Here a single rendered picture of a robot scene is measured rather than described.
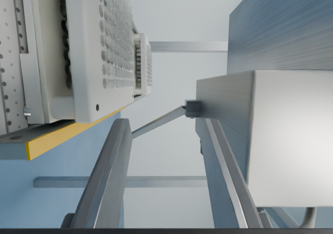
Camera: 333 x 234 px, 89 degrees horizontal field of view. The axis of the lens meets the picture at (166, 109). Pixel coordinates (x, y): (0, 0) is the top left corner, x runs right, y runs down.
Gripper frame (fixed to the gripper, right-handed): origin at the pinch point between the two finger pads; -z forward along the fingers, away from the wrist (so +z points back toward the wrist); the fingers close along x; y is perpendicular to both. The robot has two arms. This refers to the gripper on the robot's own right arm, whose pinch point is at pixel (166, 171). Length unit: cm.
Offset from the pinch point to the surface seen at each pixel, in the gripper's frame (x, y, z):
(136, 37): 12, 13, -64
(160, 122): 1.3, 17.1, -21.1
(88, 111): 8.3, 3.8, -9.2
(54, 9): 12.6, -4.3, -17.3
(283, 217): -61, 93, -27
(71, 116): 10.5, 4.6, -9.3
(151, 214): 34, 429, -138
